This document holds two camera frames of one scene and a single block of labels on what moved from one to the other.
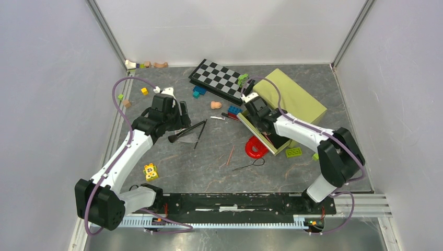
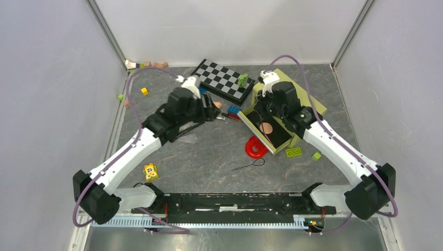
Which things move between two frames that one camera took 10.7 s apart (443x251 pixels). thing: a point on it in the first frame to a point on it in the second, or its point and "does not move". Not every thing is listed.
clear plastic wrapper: (190, 137) does not move
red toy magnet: (255, 148) does not move
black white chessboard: (220, 81) does not move
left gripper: (183, 121) to (208, 114)
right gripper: (253, 119) to (262, 98)
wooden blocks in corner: (130, 65) does not move
